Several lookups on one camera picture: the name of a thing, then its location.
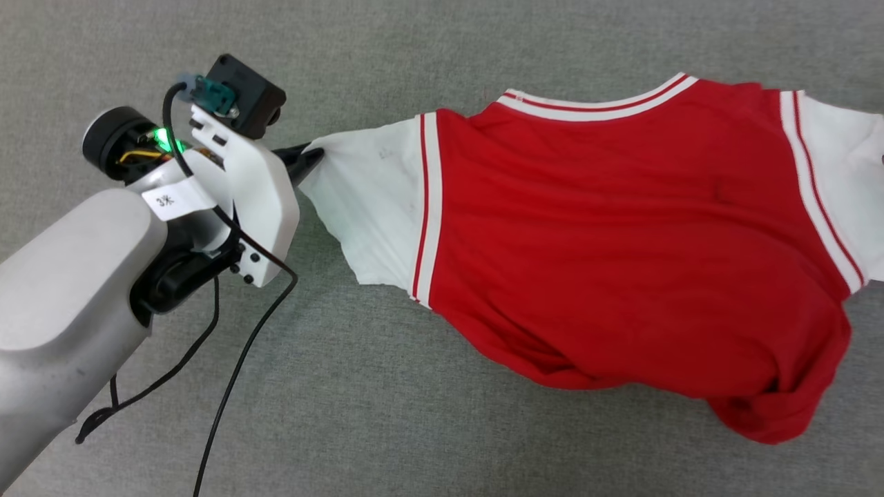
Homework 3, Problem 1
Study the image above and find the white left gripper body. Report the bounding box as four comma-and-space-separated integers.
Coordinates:
190, 104, 301, 288

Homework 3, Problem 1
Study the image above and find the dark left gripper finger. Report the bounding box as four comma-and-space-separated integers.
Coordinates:
273, 143, 326, 188

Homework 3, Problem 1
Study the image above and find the red and white jersey shirt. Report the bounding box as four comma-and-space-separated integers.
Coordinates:
298, 71, 884, 445

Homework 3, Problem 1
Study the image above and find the white cable label tag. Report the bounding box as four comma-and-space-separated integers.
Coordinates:
141, 176, 216, 222

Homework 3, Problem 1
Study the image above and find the teal cable plug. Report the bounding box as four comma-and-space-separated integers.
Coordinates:
175, 72, 240, 119

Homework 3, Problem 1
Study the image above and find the thick black cable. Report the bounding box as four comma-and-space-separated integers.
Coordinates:
162, 81, 299, 497

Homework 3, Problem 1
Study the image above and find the thin black cable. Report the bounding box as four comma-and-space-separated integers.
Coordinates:
75, 275, 221, 445

